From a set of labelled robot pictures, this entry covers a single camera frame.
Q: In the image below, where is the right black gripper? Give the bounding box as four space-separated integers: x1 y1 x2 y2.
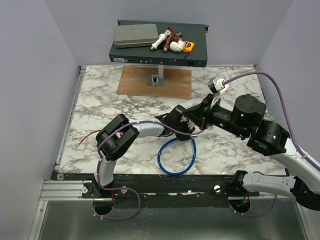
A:
181 93 247 139

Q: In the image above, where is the aluminium frame profile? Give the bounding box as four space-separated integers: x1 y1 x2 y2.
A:
40 174 299 201

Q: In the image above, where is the yellow tape measure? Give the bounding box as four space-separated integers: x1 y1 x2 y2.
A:
182 41 196 53

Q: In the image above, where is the dark grey pipe piece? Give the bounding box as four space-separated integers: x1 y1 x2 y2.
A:
176 32 183 38

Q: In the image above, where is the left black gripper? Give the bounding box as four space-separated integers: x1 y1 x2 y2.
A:
172 120 194 144

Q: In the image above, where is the grey plastic case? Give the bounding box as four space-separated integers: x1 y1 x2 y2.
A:
113 23 159 48

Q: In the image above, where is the white elbow pipe fitting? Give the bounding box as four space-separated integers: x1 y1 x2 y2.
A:
169 40 186 52

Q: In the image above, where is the metal stand post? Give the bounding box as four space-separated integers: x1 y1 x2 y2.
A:
147 65 165 88

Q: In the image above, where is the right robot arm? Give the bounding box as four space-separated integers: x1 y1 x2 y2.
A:
182 94 320 211

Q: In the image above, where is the red cable lock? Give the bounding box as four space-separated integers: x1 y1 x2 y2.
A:
78 129 101 146

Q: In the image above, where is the white straight pipe fitting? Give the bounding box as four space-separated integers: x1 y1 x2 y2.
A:
150 30 171 51

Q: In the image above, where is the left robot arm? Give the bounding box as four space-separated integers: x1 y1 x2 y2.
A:
93 105 197 198

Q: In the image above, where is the purple cable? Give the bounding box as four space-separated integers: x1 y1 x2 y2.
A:
96 119 193 221
224 71 320 218

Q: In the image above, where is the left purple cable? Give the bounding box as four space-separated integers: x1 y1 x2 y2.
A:
96 119 193 221

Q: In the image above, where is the black mounting rail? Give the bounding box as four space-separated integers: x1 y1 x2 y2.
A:
51 172 259 210

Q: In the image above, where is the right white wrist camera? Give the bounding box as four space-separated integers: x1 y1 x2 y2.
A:
207 77 229 108

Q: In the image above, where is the wooden board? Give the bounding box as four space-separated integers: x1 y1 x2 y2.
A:
117 66 192 100

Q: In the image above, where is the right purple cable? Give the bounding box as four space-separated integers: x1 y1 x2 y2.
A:
224 71 320 218

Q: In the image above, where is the brown pipe fitting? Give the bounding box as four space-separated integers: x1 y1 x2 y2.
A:
163 26 180 53

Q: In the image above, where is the blue cable lock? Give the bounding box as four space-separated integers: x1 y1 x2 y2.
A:
157 137 197 177

